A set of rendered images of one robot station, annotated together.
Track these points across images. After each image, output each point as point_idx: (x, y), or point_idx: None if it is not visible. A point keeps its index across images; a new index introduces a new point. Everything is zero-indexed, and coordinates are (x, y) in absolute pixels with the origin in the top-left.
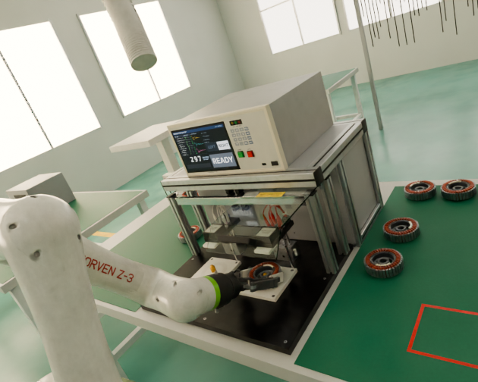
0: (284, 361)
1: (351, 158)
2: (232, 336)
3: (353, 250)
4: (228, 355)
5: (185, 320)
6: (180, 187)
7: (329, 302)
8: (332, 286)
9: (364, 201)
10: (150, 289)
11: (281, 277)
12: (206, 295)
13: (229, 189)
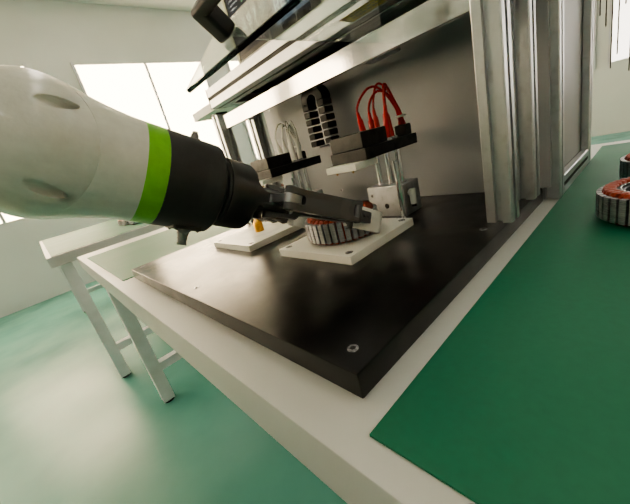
0: (336, 419)
1: (566, 1)
2: (228, 326)
3: (542, 203)
4: (207, 371)
5: None
6: (228, 90)
7: (502, 274)
8: (504, 249)
9: (569, 121)
10: None
11: (374, 219)
12: (96, 134)
13: (296, 53)
